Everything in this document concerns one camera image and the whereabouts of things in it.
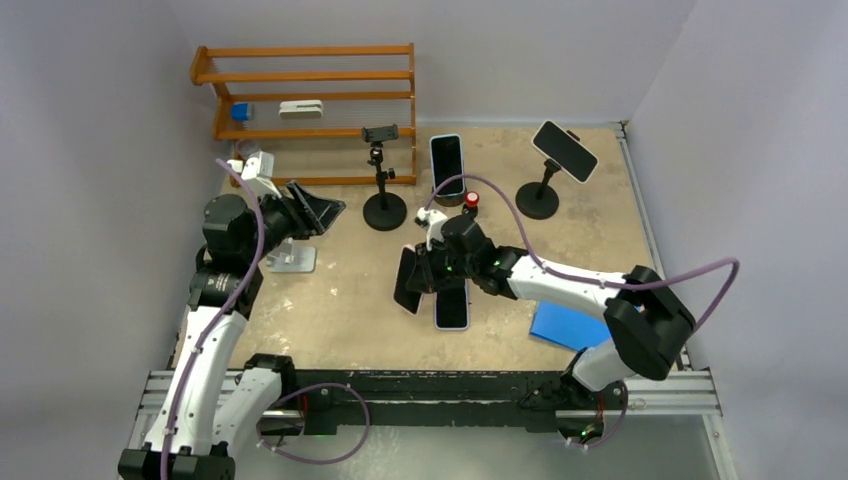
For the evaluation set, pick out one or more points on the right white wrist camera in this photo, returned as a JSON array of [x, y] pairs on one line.
[[432, 221]]

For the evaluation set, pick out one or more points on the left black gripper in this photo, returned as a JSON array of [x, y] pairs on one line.
[[314, 214]]

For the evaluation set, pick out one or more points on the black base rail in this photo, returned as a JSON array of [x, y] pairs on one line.
[[535, 401]]

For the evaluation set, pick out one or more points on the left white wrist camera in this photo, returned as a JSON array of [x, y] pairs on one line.
[[257, 173]]

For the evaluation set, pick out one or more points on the red cap black stamp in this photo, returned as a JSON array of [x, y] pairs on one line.
[[470, 204]]

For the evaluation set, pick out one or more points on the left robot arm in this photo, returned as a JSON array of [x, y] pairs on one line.
[[197, 434]]

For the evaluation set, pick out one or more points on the black phone stand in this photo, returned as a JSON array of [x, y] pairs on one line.
[[383, 211], [538, 200]]

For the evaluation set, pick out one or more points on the clear small jar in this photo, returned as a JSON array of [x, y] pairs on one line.
[[247, 148]]

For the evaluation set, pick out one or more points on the blue white small box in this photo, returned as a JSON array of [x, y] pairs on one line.
[[241, 112]]

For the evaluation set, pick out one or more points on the wooden shelf rack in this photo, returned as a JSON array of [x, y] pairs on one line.
[[360, 86]]

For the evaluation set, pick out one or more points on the light blue case smartphone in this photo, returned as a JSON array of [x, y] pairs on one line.
[[446, 158]]

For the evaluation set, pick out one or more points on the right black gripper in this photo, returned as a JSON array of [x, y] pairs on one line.
[[425, 277]]

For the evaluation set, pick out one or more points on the silver folding phone stand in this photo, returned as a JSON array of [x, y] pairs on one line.
[[292, 257]]

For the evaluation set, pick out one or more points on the white case smartphone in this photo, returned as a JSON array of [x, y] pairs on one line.
[[564, 148]]

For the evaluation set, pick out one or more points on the round brown phone dock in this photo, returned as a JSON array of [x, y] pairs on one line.
[[449, 200]]

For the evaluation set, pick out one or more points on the blue notebook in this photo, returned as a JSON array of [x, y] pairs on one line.
[[567, 328]]

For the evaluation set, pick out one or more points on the pink case smartphone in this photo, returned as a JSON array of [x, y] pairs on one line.
[[407, 299]]

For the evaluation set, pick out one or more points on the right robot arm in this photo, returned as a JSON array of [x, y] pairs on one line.
[[647, 322]]

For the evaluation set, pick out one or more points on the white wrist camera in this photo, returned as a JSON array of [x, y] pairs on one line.
[[257, 173], [432, 221]]

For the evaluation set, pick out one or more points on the white eraser block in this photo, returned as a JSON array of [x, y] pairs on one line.
[[301, 109]]

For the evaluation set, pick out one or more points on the lavender case smartphone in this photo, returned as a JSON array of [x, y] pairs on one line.
[[451, 311]]

